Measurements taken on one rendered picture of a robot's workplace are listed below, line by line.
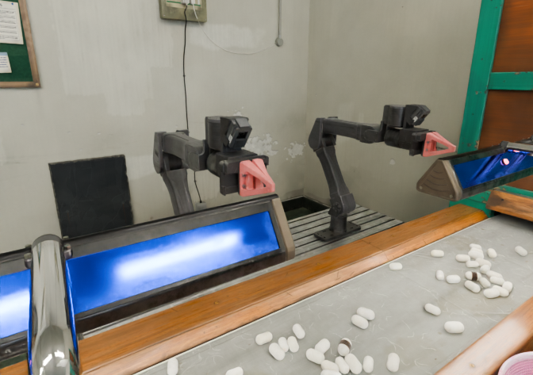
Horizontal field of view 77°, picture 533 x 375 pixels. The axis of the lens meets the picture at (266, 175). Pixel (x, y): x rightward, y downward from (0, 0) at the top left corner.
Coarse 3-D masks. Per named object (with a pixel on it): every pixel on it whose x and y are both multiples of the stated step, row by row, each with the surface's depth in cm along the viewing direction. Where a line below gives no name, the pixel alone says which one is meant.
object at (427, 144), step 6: (426, 138) 94; (432, 138) 93; (438, 138) 92; (426, 144) 94; (432, 144) 94; (444, 144) 92; (450, 144) 91; (426, 150) 95; (444, 150) 92; (450, 150) 91; (426, 156) 95
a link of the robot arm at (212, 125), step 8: (208, 120) 68; (216, 120) 66; (208, 128) 68; (216, 128) 67; (208, 136) 71; (216, 136) 67; (208, 144) 72; (216, 144) 68; (192, 152) 74; (208, 152) 73; (192, 160) 75; (200, 160) 72; (200, 168) 73
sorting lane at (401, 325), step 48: (480, 240) 110; (528, 240) 110; (336, 288) 85; (384, 288) 85; (432, 288) 85; (480, 288) 85; (528, 288) 85; (240, 336) 69; (288, 336) 69; (336, 336) 69; (384, 336) 69; (432, 336) 69; (480, 336) 69
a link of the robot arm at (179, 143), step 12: (156, 132) 91; (168, 132) 92; (180, 132) 92; (156, 144) 93; (168, 144) 90; (180, 144) 83; (192, 144) 77; (156, 156) 95; (180, 156) 85; (156, 168) 96; (192, 168) 77
